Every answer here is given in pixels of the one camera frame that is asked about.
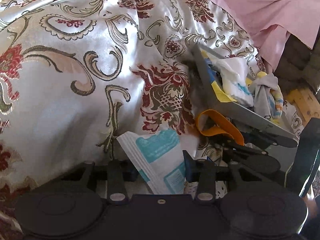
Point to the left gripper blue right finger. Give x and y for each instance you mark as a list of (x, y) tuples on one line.
[(203, 172)]

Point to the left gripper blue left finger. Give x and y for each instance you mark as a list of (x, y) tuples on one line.
[(119, 172)]

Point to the teal white mask packet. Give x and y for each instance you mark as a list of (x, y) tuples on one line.
[(159, 158)]

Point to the orange cloth pouch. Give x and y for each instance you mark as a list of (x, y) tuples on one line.
[(222, 126)]

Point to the striped pastel sock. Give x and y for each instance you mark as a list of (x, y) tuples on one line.
[(279, 100)]

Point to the white baby sock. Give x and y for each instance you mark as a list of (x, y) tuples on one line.
[(234, 72)]

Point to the grey face mask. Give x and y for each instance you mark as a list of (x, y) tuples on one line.
[(265, 92)]

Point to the blue white medicine box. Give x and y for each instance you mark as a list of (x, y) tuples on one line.
[(205, 158)]

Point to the grey storage tray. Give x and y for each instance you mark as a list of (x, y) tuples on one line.
[(235, 110)]

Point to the olive quilted down jacket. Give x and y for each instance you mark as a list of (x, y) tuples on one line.
[(299, 63)]

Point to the yellow blue cartoon towel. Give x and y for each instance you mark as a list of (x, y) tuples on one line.
[(214, 77)]

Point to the floral satin bed cover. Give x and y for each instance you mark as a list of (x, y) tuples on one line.
[(75, 75)]

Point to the pink hanging sheet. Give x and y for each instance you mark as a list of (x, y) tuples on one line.
[(248, 33)]

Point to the wooden bunk frame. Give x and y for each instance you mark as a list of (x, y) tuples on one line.
[(305, 102)]

